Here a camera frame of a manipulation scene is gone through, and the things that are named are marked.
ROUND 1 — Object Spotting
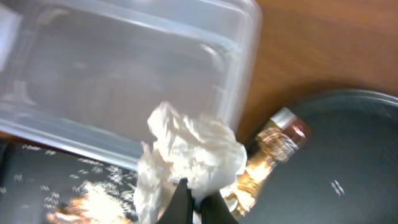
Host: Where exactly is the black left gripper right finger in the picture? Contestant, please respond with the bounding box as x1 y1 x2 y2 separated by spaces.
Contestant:
200 192 238 224

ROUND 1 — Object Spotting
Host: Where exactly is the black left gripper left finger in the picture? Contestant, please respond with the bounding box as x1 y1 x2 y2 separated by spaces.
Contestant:
156 179 194 224

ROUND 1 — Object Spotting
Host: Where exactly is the white tissue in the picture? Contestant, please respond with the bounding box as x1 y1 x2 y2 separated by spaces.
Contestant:
133 102 247 223

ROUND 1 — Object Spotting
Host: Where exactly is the gold brown snack wrapper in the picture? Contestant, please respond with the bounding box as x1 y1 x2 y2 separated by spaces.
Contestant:
223 107 311 220

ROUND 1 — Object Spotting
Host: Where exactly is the pile of food scraps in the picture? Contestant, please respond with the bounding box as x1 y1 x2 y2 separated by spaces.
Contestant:
46 182 131 224

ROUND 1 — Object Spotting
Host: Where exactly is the round black serving tray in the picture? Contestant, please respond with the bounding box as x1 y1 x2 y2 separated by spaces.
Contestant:
242 90 397 224

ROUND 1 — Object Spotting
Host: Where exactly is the black rectangular tray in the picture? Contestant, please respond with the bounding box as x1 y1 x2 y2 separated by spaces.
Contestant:
1 141 137 224

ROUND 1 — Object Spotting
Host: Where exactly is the clear plastic bin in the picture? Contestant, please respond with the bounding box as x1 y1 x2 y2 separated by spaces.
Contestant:
1 0 262 169

